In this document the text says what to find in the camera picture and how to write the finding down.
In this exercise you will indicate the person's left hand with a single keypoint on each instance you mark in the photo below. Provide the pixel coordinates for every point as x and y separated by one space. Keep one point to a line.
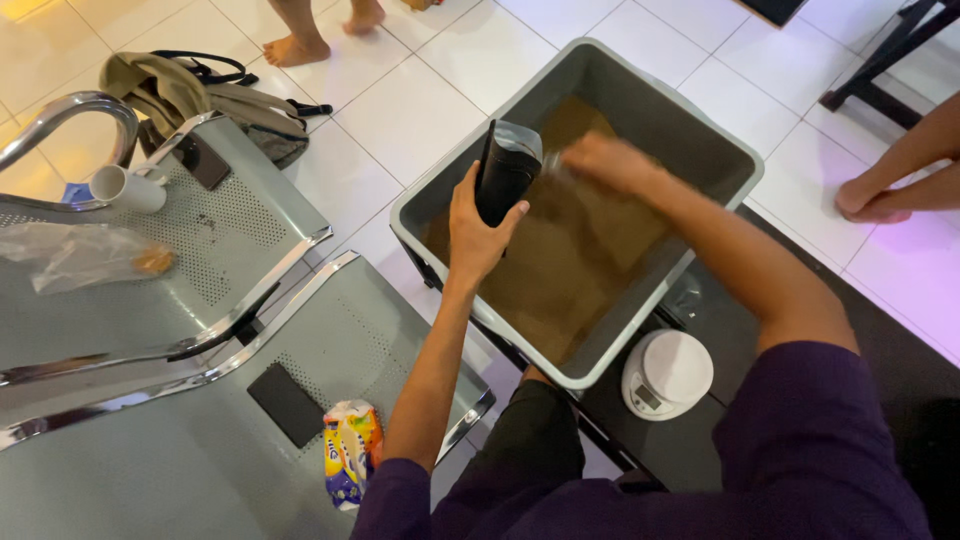
472 240

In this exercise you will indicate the person's right hand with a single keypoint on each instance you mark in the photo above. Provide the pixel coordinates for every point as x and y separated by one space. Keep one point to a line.
619 165

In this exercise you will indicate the person's right fingers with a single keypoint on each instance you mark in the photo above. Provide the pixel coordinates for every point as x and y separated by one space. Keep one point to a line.
579 152

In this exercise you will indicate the small metal scoop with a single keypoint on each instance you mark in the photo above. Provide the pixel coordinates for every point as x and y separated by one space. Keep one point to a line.
552 162

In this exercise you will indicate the black stand-up pouch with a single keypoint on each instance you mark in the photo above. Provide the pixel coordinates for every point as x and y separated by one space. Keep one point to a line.
506 176

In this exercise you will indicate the grey plastic tub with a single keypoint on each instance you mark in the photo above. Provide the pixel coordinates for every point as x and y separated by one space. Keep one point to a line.
675 127

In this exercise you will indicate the brown powder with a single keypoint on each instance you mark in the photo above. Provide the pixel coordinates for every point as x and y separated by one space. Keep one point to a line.
570 277

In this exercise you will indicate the clear plastic wrapper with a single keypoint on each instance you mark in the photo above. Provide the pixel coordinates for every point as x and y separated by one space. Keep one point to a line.
682 296

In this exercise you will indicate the white kitchen scale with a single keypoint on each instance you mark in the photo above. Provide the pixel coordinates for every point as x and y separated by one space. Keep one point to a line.
667 373

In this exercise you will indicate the dark mat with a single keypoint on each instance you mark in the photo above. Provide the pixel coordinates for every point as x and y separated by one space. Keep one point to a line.
772 9

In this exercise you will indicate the black trousers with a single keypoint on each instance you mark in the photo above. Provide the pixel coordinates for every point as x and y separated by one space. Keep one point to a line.
529 442

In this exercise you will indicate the purple shirt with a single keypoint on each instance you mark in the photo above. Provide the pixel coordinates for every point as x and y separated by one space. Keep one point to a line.
787 465

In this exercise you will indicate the colourful snack packet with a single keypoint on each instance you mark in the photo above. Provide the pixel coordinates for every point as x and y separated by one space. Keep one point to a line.
351 454

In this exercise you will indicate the dark smartphone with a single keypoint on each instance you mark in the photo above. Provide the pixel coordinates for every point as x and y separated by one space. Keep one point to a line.
201 160

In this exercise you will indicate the black low table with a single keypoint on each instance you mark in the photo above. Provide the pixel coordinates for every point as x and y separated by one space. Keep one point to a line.
885 390

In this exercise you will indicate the khaki backpack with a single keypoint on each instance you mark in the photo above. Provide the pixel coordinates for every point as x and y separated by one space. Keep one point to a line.
172 94

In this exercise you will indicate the bread piece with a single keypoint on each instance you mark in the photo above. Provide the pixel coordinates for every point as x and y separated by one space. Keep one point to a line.
154 260

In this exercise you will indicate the white mug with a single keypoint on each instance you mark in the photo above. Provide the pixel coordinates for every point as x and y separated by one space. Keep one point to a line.
131 189

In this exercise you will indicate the perforated metal bench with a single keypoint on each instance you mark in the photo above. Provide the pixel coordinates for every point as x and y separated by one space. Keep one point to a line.
210 465

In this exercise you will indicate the small blue packet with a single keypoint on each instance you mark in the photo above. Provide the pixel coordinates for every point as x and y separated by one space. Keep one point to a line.
75 193

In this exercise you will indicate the clear plastic bag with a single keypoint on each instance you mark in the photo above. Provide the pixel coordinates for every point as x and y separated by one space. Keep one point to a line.
75 255

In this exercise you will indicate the black furniture frame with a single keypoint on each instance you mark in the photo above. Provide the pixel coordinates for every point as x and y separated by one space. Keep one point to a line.
877 71

